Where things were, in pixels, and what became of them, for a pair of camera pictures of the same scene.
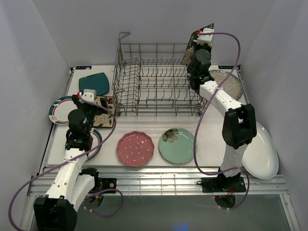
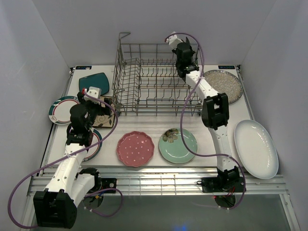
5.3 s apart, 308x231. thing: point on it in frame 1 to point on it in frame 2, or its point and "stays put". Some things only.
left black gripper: x=80 y=105 stays put
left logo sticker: x=83 y=67 stays put
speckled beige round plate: x=233 y=85 stays put
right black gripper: x=196 y=45 to x=192 y=52
